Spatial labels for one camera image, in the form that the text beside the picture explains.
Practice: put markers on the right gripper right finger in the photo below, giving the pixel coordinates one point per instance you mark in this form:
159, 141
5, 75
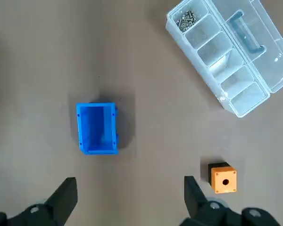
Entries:
193, 200

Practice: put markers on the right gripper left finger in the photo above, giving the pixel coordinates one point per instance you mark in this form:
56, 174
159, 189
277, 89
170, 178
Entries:
61, 200

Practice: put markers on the orange and black button box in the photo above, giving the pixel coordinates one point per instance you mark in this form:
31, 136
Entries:
224, 181

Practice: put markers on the blue storage box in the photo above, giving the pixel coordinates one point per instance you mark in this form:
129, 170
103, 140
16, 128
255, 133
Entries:
96, 129

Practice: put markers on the clear plastic organizer case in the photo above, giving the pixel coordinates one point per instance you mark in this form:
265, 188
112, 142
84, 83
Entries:
231, 58

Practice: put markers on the pile of small screws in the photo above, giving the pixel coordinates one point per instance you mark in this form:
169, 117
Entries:
186, 21

